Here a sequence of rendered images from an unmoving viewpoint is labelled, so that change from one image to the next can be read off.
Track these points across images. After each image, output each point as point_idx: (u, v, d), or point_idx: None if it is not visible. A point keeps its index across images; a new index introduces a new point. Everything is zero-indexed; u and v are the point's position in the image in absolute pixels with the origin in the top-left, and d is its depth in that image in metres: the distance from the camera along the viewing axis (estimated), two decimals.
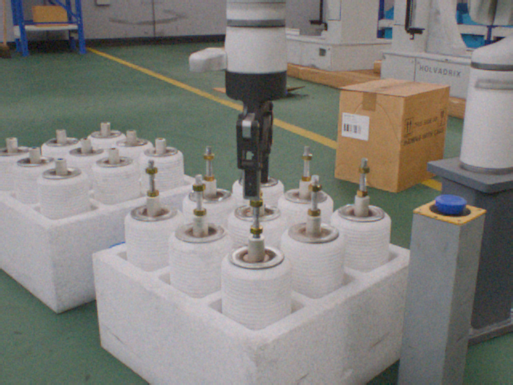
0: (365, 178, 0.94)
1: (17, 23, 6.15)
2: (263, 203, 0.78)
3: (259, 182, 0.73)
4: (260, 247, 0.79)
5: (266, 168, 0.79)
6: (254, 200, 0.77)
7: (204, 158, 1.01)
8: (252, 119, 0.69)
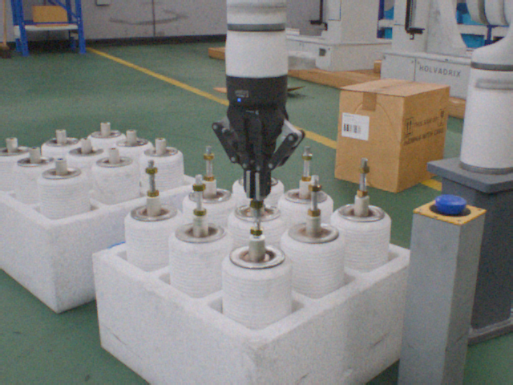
0: (365, 178, 0.94)
1: (17, 23, 6.15)
2: (254, 207, 0.77)
3: (251, 184, 0.76)
4: (252, 246, 0.79)
5: (255, 185, 0.76)
6: None
7: (204, 158, 1.01)
8: (223, 119, 0.76)
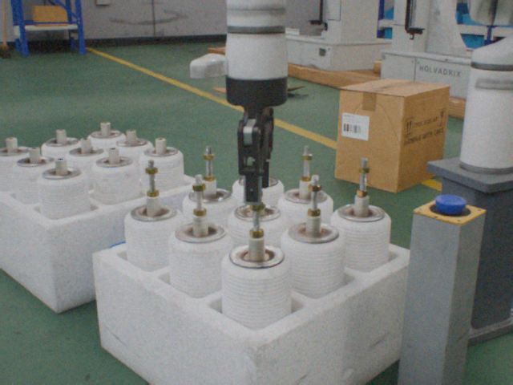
0: (365, 178, 0.94)
1: (17, 23, 6.15)
2: (263, 208, 0.78)
3: (260, 188, 0.73)
4: (251, 245, 0.79)
5: (267, 173, 0.79)
6: None
7: (204, 158, 1.01)
8: (252, 125, 0.69)
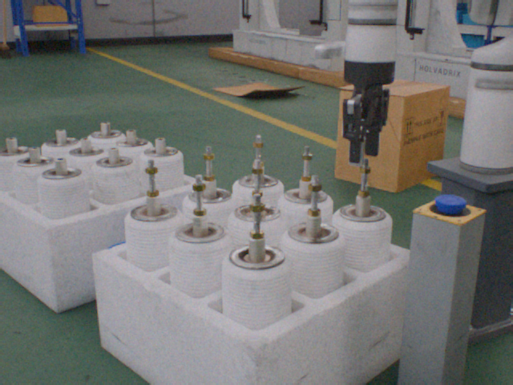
0: (364, 177, 0.94)
1: (17, 23, 6.15)
2: (255, 206, 0.79)
3: (362, 152, 0.89)
4: (249, 245, 0.79)
5: (377, 143, 0.94)
6: (260, 204, 0.77)
7: (204, 158, 1.01)
8: (357, 99, 0.85)
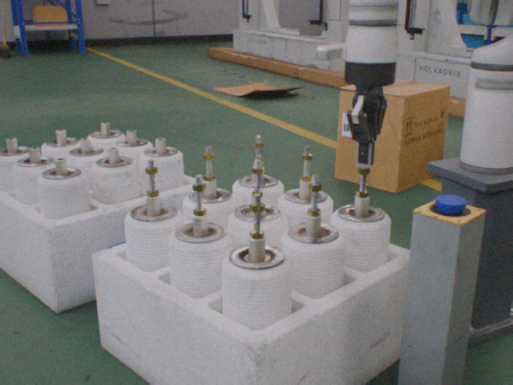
0: (360, 179, 0.94)
1: (17, 23, 6.15)
2: (255, 206, 0.79)
3: (370, 153, 0.92)
4: (249, 245, 0.79)
5: (371, 152, 0.92)
6: (260, 204, 0.77)
7: (204, 158, 1.01)
8: (360, 107, 0.85)
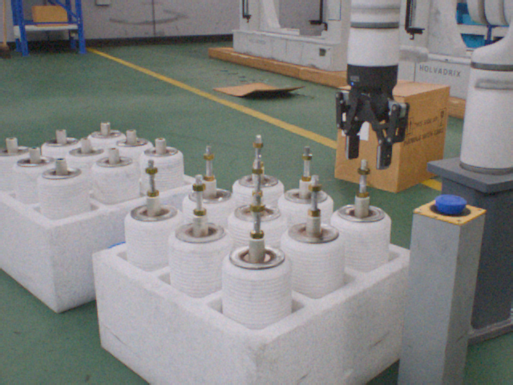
0: (364, 179, 0.94)
1: (17, 23, 6.15)
2: (255, 206, 0.79)
3: (349, 147, 0.94)
4: (249, 245, 0.79)
5: (377, 156, 0.89)
6: (260, 204, 0.77)
7: (204, 158, 1.01)
8: (345, 92, 0.93)
